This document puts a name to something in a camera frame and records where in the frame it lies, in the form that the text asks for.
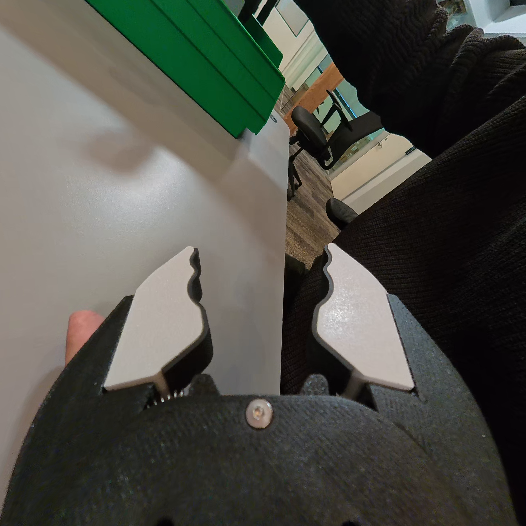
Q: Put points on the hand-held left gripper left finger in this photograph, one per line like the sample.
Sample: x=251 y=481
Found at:
x=160 y=324

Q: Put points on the person's left hand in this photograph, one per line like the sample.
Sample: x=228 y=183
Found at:
x=80 y=333

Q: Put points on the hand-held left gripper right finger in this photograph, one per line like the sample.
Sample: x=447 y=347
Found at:
x=361 y=328

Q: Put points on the black office chair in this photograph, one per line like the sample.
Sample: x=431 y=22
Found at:
x=320 y=131

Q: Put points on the wooden side table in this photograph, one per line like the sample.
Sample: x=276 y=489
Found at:
x=320 y=92

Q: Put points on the person's right forearm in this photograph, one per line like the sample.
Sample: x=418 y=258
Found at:
x=411 y=61

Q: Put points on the green plastic bin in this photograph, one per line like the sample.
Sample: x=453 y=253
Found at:
x=197 y=53

